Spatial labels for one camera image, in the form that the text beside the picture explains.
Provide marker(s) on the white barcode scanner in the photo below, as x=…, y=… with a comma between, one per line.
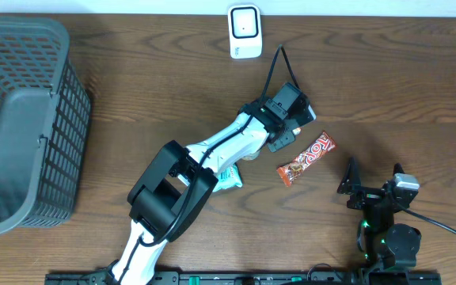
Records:
x=245, y=31

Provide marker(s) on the red Top chocolate bar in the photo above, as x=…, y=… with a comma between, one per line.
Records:
x=290, y=172

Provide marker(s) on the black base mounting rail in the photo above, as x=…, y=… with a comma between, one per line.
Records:
x=240, y=278

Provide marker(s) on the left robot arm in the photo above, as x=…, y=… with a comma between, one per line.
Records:
x=175, y=186

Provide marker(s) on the orange small carton box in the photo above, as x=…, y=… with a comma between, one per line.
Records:
x=297, y=131

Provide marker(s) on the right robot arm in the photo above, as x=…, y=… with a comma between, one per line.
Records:
x=390, y=247

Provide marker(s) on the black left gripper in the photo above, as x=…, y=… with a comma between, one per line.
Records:
x=286, y=131

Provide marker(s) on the green lidded white jar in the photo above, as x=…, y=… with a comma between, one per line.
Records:
x=250, y=157

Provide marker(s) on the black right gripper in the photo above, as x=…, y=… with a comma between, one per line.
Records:
x=366, y=195

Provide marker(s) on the grey plastic mesh basket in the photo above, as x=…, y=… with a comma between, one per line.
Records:
x=44, y=124

